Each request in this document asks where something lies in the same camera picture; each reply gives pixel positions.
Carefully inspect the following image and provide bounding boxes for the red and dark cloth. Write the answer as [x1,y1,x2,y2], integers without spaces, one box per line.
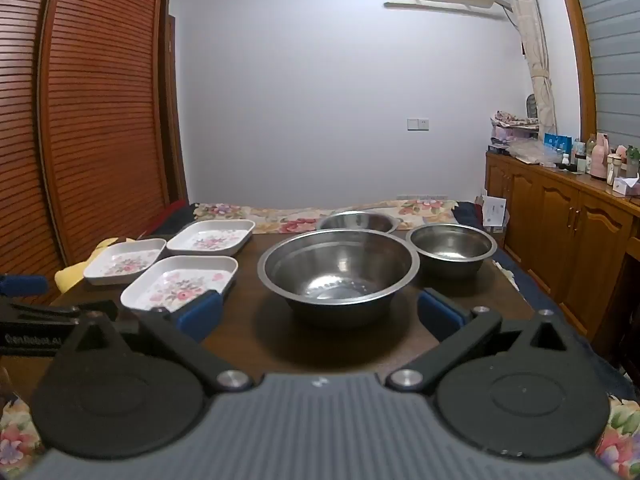
[141,200,195,239]

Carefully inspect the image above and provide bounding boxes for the pink thermos jug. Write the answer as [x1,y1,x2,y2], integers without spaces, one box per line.
[588,132,612,179]

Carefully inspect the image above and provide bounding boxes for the wooden sideboard cabinet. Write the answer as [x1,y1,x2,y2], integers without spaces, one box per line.
[484,150,640,342]

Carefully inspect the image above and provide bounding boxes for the blue box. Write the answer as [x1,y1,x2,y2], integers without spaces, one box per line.
[542,132,574,154]

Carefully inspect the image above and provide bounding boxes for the wooden window frame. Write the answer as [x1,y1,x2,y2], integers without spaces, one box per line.
[552,0,599,142]

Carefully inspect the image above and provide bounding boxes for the clear plastic bags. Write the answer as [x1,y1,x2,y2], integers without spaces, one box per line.
[505,139,557,167]

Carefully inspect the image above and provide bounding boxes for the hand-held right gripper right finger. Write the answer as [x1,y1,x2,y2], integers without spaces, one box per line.
[385,288,572,395]

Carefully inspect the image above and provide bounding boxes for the beige patterned curtain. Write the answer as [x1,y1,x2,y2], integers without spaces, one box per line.
[495,0,559,134]

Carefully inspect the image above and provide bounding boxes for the grey window blind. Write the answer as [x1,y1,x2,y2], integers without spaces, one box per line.
[570,0,640,162]

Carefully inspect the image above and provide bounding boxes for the wooden louvred wardrobe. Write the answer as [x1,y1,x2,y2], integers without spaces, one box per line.
[0,0,189,311]

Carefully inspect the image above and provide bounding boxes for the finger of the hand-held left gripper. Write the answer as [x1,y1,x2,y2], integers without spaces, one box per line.
[0,301,119,323]
[0,274,50,298]

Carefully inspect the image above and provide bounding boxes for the white floral square plate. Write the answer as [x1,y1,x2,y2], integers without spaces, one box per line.
[83,238,167,287]
[166,219,256,256]
[120,255,239,314]

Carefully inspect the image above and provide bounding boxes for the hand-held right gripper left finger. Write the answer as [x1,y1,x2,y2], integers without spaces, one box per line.
[52,291,256,396]

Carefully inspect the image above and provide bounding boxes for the large stainless steel bowl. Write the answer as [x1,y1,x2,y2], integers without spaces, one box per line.
[257,229,421,329]

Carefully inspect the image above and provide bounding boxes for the floral bed quilt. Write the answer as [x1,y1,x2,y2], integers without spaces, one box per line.
[0,199,640,471]

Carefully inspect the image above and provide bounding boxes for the yellow plush toy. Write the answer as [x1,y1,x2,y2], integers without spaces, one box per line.
[54,237,134,294]

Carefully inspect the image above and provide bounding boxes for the white paper bag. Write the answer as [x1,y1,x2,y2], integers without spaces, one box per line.
[480,190,509,234]

